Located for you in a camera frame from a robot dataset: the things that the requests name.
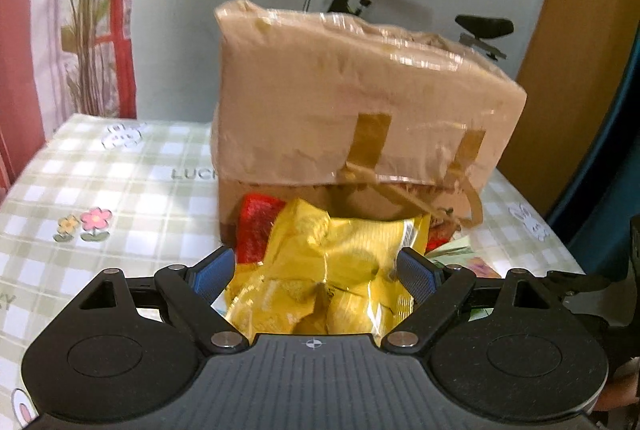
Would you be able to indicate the wooden door panel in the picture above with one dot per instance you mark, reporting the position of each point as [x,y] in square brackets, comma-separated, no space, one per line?
[565,60]

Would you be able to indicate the teal blue panel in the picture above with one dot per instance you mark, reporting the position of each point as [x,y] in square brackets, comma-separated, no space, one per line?
[605,170]

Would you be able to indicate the large red snack packet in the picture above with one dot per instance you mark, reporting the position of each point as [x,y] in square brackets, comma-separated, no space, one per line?
[255,225]

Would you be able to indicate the yellow snack packet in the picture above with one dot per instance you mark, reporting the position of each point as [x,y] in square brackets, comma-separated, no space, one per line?
[310,255]

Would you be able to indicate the printed plant curtain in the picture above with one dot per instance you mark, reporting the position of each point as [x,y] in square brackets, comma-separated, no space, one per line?
[30,35]

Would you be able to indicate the taped cardboard box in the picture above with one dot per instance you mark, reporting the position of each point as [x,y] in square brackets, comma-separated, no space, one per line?
[350,100]

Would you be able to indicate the green snack packet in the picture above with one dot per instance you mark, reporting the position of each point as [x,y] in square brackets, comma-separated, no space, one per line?
[450,252]

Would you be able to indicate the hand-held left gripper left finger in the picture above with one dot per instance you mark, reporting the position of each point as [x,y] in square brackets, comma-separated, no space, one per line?
[212,275]

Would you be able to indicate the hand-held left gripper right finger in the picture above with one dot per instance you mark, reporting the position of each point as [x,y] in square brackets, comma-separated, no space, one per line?
[417,275]

